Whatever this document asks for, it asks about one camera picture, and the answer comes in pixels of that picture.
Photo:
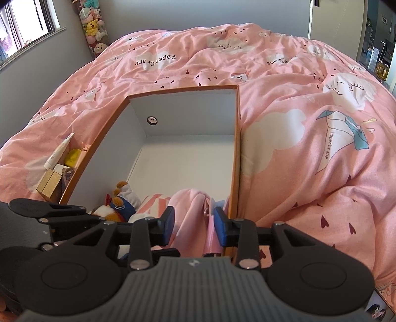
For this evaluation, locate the printed picture card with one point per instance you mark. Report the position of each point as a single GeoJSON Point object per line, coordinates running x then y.
{"type": "Point", "coordinates": [67, 176]}

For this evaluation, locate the pink striped plush toy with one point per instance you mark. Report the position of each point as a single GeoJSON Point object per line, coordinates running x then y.
{"type": "Point", "coordinates": [153, 202]}

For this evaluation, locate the orange cardboard box white inside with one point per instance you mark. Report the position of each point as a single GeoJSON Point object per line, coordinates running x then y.
{"type": "Point", "coordinates": [185, 154]}

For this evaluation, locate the brown white plush dog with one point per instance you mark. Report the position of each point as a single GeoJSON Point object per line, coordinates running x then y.
{"type": "Point", "coordinates": [123, 201]}

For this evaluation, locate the small yellow object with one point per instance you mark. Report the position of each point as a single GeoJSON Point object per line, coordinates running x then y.
{"type": "Point", "coordinates": [72, 158]}

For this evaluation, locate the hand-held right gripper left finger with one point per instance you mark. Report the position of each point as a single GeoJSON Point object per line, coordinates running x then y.
{"type": "Point", "coordinates": [168, 226]}

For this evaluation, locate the cream tube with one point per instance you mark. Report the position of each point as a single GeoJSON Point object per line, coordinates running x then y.
{"type": "Point", "coordinates": [57, 153]}

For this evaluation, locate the window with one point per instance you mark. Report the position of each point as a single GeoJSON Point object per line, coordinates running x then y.
{"type": "Point", "coordinates": [21, 24]}

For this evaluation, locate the glossy pink tube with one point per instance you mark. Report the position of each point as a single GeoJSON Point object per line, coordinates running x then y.
{"type": "Point", "coordinates": [212, 244]}

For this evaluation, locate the gold box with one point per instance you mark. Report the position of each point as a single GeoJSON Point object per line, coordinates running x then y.
{"type": "Point", "coordinates": [49, 185]}

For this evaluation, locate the shelf with bottles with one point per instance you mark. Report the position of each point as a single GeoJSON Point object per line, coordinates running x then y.
{"type": "Point", "coordinates": [376, 52]}

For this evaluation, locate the small white box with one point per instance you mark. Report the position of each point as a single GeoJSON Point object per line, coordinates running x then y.
{"type": "Point", "coordinates": [59, 168]}

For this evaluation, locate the clear column of plush toys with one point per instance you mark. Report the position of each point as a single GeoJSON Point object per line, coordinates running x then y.
{"type": "Point", "coordinates": [92, 28]}

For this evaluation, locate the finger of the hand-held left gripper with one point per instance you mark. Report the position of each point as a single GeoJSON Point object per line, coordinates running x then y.
{"type": "Point", "coordinates": [62, 233]}
{"type": "Point", "coordinates": [46, 210]}

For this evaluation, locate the pink printed blanket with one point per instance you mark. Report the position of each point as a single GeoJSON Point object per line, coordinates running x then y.
{"type": "Point", "coordinates": [294, 93]}

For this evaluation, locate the photo print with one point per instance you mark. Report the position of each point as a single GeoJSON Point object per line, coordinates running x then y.
{"type": "Point", "coordinates": [376, 309]}

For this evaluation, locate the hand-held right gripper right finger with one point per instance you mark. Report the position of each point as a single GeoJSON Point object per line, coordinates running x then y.
{"type": "Point", "coordinates": [219, 227]}

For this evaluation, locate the pink cloth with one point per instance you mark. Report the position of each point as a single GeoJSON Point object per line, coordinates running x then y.
{"type": "Point", "coordinates": [191, 216]}

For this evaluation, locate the grey door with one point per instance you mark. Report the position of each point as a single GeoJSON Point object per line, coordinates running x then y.
{"type": "Point", "coordinates": [337, 21]}

